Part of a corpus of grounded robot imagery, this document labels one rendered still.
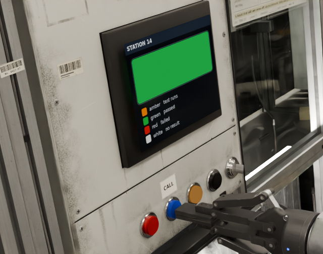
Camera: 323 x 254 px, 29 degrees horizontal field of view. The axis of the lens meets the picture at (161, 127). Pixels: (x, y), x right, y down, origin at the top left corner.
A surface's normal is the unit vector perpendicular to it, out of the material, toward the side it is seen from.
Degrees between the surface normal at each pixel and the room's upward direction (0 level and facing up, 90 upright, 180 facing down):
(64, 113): 90
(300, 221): 24
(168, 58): 90
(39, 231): 90
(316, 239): 57
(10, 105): 90
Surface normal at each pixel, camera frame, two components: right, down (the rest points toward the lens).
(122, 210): 0.77, 0.09
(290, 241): -0.62, 0.04
